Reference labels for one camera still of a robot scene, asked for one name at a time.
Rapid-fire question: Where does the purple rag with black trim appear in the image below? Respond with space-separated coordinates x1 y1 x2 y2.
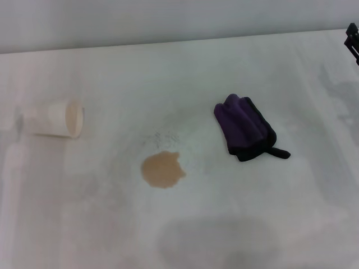
213 93 291 163

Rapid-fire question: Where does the brown water stain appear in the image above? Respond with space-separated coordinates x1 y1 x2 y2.
140 150 187 189

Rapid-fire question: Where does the white paper cup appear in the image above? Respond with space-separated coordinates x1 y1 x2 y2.
23 99 85 139

